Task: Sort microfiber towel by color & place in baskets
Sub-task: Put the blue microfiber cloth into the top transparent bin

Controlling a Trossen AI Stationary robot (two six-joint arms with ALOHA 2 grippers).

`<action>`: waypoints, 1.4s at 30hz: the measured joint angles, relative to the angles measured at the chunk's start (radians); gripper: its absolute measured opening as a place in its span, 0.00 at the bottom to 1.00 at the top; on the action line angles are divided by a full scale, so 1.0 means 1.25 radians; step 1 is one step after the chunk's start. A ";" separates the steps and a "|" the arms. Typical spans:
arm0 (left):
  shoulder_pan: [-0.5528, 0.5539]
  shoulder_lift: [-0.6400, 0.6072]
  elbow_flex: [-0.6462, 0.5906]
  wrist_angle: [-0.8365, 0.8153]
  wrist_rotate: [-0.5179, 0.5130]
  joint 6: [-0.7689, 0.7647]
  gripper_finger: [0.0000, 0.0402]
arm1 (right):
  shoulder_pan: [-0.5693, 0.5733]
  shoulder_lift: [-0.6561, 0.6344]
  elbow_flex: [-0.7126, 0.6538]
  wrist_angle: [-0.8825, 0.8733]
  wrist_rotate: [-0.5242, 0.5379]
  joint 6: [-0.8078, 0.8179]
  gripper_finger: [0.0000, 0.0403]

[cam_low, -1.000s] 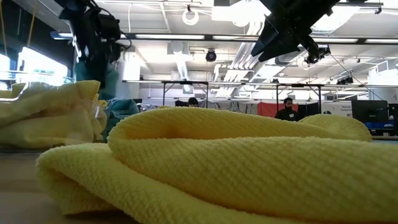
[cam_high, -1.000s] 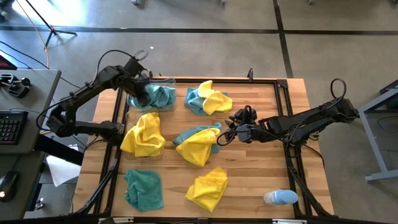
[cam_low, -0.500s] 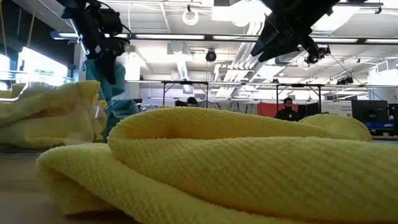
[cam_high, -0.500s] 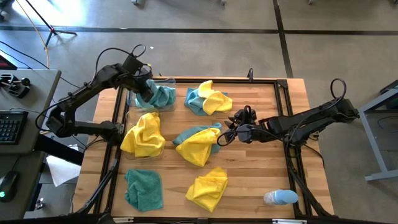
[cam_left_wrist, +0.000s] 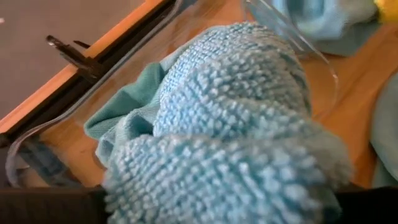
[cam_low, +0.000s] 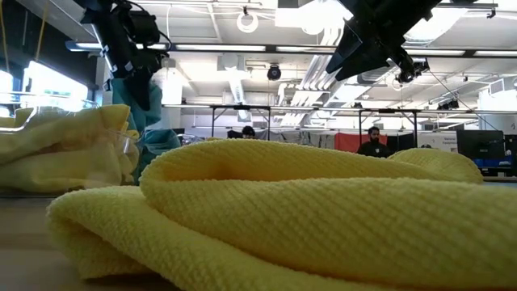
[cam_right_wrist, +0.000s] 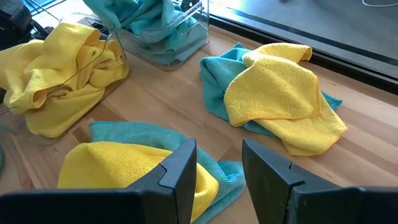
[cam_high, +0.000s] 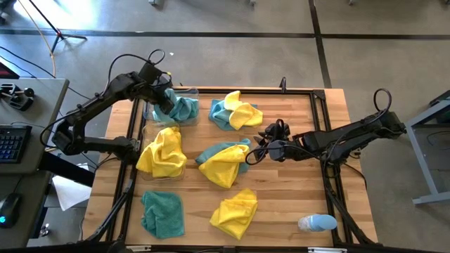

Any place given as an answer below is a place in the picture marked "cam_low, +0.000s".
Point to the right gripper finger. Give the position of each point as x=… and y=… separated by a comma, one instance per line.
x=363, y=66
x=346, y=50

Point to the person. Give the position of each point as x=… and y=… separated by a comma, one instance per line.
x=248, y=131
x=373, y=147

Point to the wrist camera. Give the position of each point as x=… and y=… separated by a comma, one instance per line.
x=412, y=70
x=145, y=26

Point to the blue storage bin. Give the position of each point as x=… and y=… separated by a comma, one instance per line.
x=493, y=162

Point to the red cloth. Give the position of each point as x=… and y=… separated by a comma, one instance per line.
x=345, y=141

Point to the teal microfiber towel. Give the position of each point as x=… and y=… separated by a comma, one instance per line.
x=161, y=141
x=119, y=97

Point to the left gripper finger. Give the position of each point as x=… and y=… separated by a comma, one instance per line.
x=146, y=91
x=133, y=89

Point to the black ceiling spotlight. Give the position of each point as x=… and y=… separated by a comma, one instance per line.
x=274, y=72
x=448, y=104

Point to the yellow microfiber towel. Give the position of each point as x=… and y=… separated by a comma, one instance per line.
x=81, y=125
x=282, y=222
x=60, y=174

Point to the white sign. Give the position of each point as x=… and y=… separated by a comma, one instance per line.
x=438, y=141

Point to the black overhead beam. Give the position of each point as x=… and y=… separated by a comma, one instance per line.
x=271, y=48

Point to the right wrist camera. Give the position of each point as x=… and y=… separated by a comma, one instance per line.
x=412, y=70

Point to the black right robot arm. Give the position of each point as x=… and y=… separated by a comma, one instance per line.
x=396, y=8

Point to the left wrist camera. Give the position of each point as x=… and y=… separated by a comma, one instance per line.
x=145, y=26

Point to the large black display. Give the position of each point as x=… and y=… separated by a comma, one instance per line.
x=480, y=143

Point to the black station frame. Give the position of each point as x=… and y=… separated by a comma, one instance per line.
x=400, y=110
x=242, y=107

